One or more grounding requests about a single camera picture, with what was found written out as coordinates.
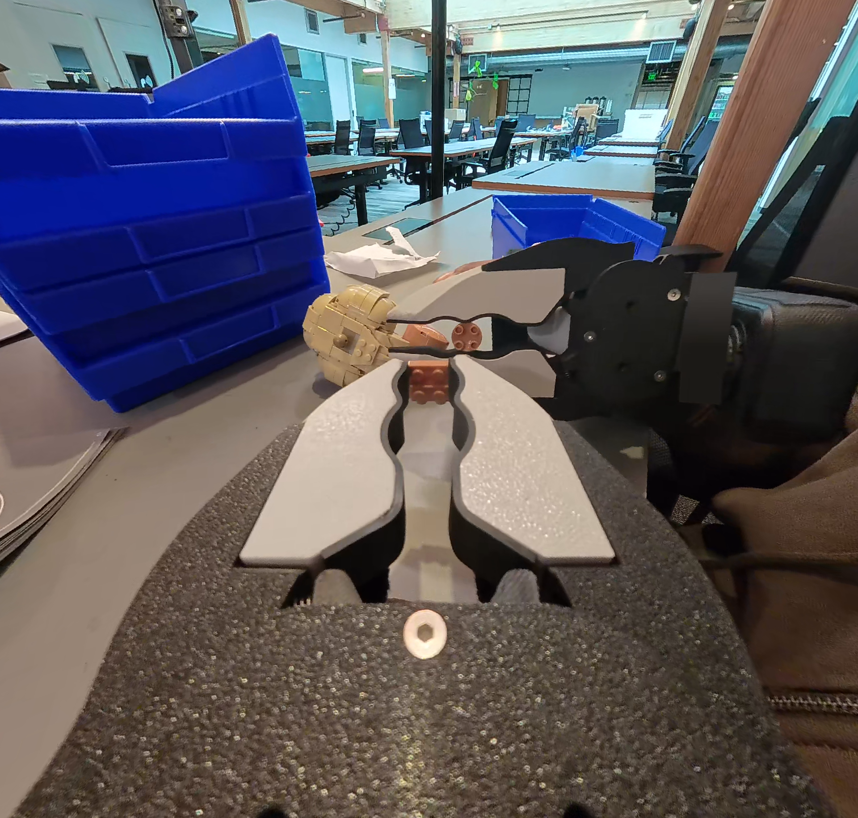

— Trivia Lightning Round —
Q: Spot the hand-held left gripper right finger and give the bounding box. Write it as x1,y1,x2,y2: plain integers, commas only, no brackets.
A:
449,358,618,598

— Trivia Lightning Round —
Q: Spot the person's right hand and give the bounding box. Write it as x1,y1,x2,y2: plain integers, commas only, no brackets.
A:
432,260,486,286

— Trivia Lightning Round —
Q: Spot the tan brick model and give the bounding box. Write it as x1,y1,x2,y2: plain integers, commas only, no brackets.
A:
303,285,398,390

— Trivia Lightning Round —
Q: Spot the black mesh office chair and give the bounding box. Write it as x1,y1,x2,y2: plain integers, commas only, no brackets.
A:
734,97,825,276

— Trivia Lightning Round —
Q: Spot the small blue plastic bin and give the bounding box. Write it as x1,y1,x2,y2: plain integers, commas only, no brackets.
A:
491,194,666,262

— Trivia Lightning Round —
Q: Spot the stack of blue plastic bins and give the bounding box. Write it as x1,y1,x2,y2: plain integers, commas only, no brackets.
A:
0,32,331,414

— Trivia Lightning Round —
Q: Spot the black framed grey board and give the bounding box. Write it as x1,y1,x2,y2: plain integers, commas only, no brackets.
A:
771,114,858,292

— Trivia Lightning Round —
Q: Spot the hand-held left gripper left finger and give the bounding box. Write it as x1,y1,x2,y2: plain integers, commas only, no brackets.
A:
238,358,411,598

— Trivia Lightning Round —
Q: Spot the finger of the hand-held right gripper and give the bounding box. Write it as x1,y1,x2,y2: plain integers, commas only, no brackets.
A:
392,238,636,329
387,343,560,400

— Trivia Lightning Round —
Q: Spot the black metal pole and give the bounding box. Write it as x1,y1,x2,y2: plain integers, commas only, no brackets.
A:
431,0,448,200

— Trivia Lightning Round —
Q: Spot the group of black office chairs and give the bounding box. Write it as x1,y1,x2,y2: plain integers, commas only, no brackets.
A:
332,115,718,223

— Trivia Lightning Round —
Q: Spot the grey desk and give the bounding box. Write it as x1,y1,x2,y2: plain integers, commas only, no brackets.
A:
0,191,648,785

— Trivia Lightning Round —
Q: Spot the brown brick assembly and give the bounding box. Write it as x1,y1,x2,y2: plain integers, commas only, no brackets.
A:
401,320,485,409

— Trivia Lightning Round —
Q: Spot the wood-edged grey table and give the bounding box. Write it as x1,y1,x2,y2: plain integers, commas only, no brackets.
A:
472,160,656,202
305,153,402,228
389,135,537,202

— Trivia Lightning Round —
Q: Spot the wooden pillar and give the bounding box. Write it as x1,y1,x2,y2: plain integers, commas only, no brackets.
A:
673,0,858,256

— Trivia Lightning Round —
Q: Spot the grey instruction booklet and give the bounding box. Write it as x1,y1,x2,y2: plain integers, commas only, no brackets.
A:
0,422,128,561

